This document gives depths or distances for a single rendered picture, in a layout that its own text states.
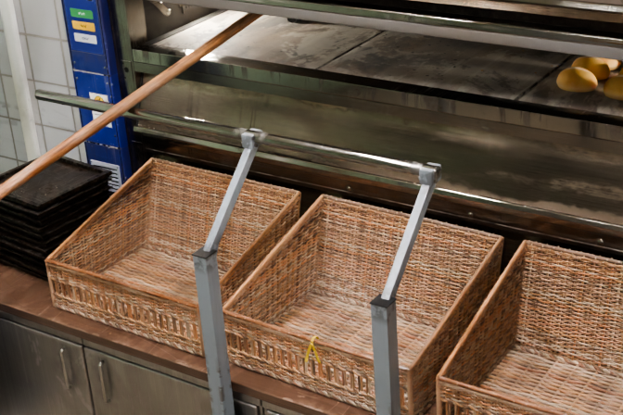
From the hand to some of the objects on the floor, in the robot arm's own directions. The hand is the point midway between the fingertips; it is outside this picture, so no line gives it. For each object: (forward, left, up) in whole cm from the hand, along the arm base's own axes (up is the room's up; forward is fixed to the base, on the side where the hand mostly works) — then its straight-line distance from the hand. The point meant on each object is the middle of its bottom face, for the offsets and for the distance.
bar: (-113, +27, -146) cm, 187 cm away
